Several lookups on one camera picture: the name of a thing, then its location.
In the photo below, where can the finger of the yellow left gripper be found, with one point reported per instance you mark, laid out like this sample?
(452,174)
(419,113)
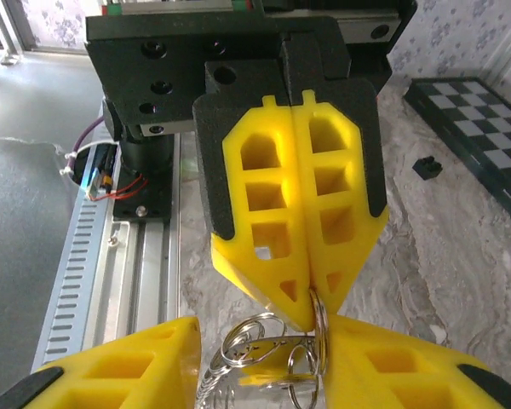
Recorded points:
(336,191)
(260,204)

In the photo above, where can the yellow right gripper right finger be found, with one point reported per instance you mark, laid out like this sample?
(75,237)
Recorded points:
(409,375)

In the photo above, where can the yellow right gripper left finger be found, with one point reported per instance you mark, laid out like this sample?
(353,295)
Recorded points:
(110,375)

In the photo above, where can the large silver keyring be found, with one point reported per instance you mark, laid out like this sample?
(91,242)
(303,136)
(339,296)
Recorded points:
(321,324)

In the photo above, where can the yellow key tag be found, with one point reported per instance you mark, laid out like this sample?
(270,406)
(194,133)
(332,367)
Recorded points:
(268,378)

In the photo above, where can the small black block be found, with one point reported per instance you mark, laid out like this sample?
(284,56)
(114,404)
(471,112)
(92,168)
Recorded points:
(428,168)

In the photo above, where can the small circuit board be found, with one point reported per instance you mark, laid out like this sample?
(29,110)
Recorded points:
(95,183)

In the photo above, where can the black and grey chessboard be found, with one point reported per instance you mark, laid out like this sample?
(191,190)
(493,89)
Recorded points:
(472,128)

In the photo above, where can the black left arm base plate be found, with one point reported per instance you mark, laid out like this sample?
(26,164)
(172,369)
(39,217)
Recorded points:
(153,204)

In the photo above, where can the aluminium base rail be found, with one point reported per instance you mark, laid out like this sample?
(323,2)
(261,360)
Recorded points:
(145,264)

